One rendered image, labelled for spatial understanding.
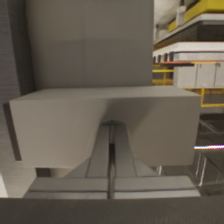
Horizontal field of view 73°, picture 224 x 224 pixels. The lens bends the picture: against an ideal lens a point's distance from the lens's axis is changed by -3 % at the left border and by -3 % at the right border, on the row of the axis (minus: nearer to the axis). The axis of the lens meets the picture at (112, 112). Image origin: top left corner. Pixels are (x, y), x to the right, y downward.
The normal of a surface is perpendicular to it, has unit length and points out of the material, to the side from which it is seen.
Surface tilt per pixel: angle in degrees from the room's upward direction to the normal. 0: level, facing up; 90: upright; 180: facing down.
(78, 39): 90
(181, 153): 90
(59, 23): 90
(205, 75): 90
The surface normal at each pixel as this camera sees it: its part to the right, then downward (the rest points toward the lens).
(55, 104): -0.01, 0.28
